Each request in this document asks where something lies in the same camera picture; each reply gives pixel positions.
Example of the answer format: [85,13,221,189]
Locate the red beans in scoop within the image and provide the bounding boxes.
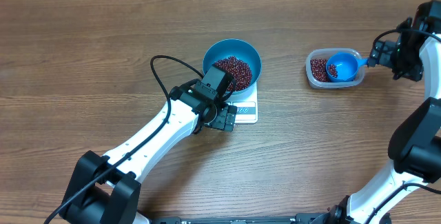
[327,64,338,79]

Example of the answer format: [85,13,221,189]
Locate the red beans in bowl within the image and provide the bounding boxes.
[214,56,252,91]

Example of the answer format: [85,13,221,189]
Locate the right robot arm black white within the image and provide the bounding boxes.
[314,0,440,223]

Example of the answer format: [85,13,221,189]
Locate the clear plastic container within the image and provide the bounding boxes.
[305,48,365,89]

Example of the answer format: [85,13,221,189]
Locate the white digital kitchen scale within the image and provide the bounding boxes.
[227,82,258,125]

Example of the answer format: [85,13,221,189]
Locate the blue plastic measuring scoop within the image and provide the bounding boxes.
[327,52,367,83]

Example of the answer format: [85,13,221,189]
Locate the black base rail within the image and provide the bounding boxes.
[150,213,331,224]

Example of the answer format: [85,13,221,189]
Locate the teal bowl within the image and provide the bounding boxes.
[203,39,262,96]

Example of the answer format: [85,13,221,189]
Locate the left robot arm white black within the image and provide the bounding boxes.
[57,65,237,224]

